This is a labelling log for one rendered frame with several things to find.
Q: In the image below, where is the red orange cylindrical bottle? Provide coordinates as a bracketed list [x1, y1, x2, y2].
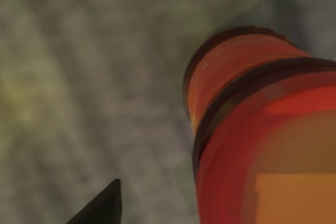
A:
[182, 26, 336, 224]

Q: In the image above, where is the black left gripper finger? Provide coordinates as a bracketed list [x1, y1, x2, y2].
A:
[66, 178, 123, 224]

